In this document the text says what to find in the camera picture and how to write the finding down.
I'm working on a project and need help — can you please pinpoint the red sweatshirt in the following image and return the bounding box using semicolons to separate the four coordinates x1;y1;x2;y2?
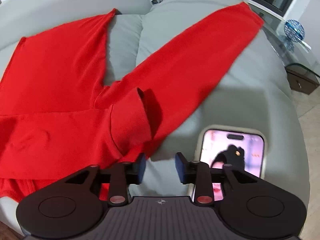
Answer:
1;2;263;202

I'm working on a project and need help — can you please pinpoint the smartphone with lit screen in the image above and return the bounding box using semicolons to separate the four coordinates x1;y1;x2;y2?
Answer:
192;125;266;203

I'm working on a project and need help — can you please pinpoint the grey sofa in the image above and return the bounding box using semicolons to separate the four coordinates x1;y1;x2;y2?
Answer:
1;0;306;239

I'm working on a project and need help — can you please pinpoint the dark brown drawer cabinet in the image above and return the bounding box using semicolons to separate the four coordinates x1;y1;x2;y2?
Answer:
285;63;319;95

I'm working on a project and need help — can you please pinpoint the glass side table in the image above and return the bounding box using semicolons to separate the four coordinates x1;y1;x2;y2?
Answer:
247;0;319;78

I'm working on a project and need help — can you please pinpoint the blue glass ball ornament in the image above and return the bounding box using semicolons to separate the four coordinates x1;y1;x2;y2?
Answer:
279;20;305;52

